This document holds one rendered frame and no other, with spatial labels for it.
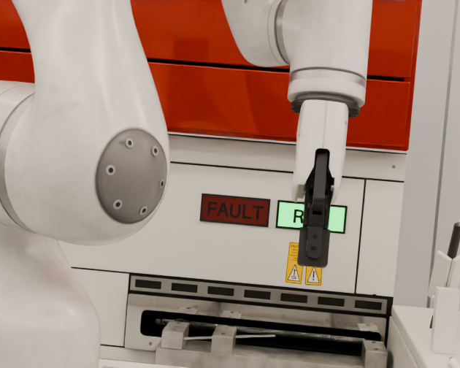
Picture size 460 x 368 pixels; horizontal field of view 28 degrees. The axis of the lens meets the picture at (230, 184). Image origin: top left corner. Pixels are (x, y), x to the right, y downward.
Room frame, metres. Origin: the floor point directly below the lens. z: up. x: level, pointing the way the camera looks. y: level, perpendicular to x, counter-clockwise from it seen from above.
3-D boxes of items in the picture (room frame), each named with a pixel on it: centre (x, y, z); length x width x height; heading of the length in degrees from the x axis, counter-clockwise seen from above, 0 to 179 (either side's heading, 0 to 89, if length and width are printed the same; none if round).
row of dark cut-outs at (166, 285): (1.55, -0.06, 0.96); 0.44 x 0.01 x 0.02; 86
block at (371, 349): (1.46, -0.25, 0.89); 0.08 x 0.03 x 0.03; 176
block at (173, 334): (1.48, 0.07, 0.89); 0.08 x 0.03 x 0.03; 176
